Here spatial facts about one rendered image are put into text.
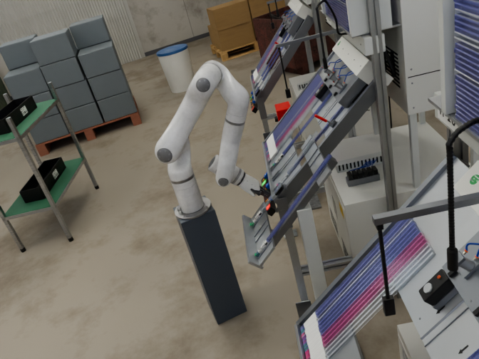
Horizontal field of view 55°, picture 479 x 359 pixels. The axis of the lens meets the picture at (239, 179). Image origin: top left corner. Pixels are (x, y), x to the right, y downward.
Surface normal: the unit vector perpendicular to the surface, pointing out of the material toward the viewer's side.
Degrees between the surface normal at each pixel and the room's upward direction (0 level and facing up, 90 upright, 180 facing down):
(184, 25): 90
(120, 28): 90
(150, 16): 90
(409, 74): 90
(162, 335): 0
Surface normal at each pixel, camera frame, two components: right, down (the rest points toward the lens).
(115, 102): 0.28, 0.40
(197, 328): -0.24, -0.85
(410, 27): 0.03, 0.47
